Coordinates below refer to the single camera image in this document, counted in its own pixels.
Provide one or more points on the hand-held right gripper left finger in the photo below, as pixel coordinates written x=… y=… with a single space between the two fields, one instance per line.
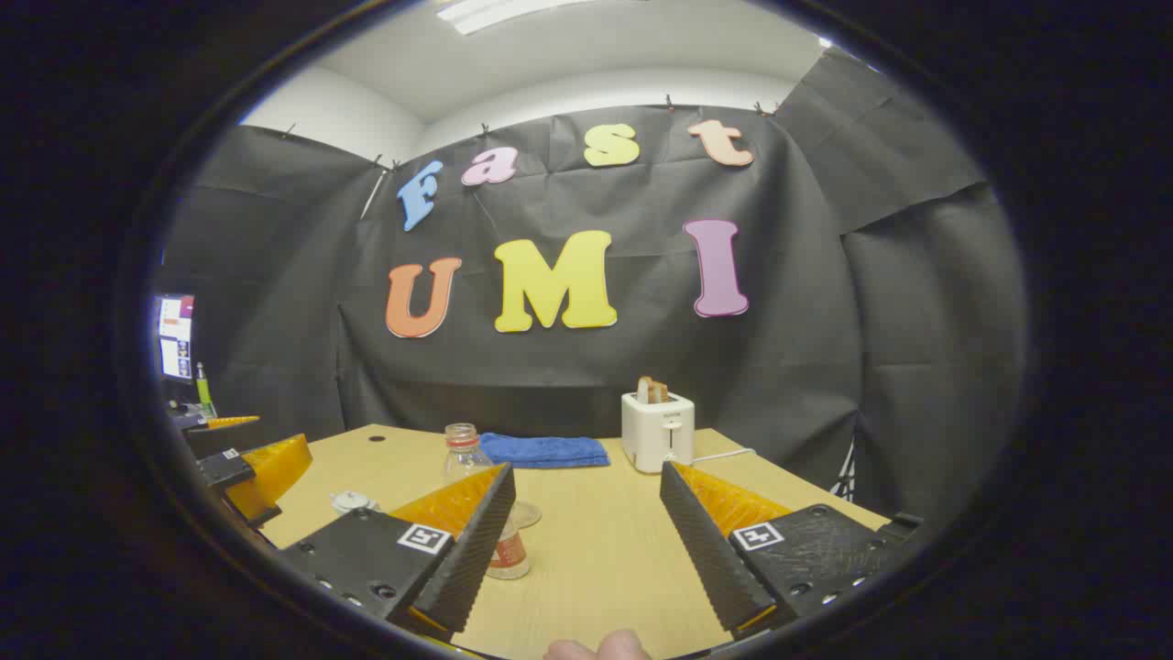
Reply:
x=481 y=541

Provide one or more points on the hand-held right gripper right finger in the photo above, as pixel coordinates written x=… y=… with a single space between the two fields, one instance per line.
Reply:
x=701 y=541

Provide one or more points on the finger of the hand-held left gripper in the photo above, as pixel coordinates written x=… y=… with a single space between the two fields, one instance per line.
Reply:
x=270 y=472
x=224 y=431

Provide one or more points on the white teacup lid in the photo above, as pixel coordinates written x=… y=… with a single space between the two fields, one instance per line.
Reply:
x=350 y=500

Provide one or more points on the clear plastic water bottle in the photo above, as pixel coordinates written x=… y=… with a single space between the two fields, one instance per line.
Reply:
x=463 y=454

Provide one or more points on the white teacup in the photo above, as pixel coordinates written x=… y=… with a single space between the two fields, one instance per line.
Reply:
x=374 y=505

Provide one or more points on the green drink bottle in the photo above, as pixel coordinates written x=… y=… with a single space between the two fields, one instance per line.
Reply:
x=205 y=394

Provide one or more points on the computer monitor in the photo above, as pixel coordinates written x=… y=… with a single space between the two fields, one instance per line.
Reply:
x=175 y=335

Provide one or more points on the blue towel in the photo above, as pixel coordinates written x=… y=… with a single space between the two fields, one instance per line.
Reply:
x=545 y=450

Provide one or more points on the white toaster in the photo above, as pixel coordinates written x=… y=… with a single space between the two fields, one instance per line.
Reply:
x=652 y=431

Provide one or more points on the toasted bread slice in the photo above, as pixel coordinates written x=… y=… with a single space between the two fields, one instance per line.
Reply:
x=652 y=390

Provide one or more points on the black backdrop cloth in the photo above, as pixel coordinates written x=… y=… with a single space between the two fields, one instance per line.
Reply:
x=568 y=367

